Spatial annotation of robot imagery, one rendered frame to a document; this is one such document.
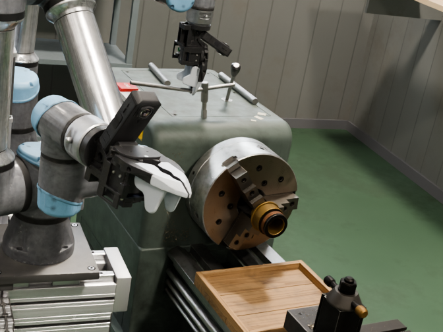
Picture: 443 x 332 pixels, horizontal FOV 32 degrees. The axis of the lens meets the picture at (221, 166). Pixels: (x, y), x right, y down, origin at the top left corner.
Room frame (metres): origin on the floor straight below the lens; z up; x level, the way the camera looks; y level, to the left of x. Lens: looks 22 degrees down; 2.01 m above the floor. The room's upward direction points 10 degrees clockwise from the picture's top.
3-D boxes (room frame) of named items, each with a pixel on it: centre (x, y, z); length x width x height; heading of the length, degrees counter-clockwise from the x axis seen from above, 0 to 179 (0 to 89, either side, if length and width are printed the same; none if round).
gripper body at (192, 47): (2.18, 0.14, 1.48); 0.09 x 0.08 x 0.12; 121
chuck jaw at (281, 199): (2.08, -0.20, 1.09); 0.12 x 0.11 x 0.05; 121
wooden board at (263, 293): (1.87, -0.21, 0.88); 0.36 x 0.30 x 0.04; 121
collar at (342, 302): (1.53, -0.33, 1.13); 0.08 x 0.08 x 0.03
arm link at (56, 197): (1.19, 0.25, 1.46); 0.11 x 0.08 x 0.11; 136
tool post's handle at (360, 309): (1.48, -0.35, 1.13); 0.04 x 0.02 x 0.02; 31
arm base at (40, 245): (1.45, 0.36, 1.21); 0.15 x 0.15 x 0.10
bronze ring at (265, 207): (1.97, -0.16, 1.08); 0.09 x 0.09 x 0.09; 31
